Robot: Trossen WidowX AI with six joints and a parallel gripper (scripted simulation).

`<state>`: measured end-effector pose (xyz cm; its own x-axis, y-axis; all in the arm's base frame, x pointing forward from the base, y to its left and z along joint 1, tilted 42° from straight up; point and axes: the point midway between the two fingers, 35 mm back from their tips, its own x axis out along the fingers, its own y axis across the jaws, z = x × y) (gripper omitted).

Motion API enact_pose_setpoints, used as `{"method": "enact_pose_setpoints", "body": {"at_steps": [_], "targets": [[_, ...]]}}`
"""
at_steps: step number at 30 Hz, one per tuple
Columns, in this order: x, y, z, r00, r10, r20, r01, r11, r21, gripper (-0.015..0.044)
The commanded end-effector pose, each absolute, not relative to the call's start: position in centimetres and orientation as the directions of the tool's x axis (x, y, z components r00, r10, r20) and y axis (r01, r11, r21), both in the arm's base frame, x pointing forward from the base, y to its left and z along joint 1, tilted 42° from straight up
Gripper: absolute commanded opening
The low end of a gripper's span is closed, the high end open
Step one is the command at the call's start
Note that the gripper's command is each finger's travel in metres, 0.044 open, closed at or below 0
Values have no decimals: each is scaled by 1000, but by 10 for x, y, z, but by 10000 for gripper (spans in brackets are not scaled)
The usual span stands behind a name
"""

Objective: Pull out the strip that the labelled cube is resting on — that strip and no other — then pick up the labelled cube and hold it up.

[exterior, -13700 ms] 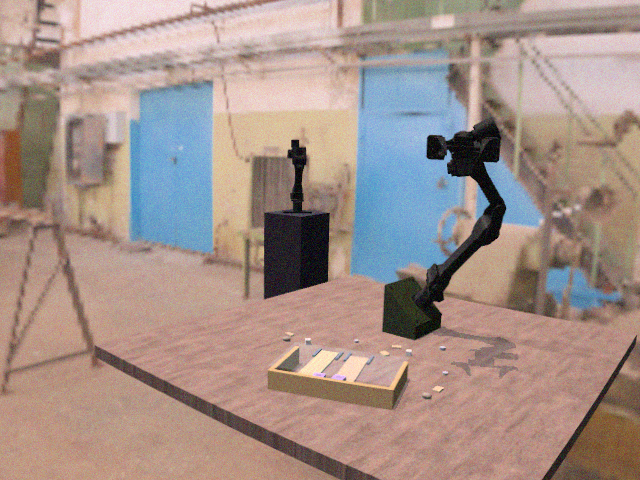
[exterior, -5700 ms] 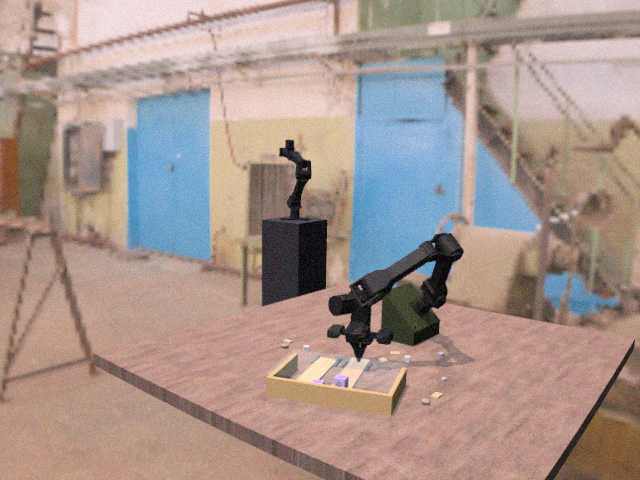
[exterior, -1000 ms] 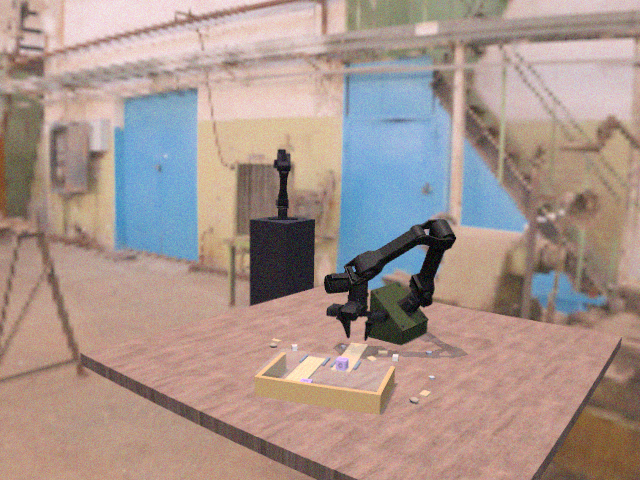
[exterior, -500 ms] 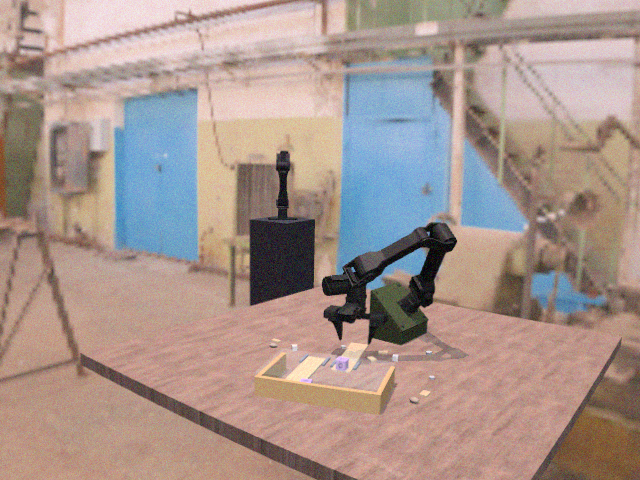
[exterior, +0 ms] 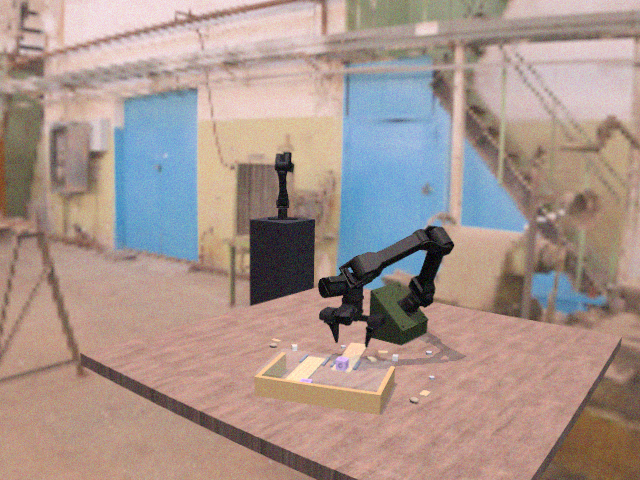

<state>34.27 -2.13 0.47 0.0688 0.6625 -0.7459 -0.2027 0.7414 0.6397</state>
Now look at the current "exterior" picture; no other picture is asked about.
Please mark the peach speckled strip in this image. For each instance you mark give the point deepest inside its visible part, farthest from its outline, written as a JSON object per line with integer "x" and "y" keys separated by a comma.
{"x": 355, "y": 350}

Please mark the tan open-top box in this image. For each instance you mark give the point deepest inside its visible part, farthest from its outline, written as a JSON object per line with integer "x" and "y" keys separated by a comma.
{"x": 326, "y": 380}

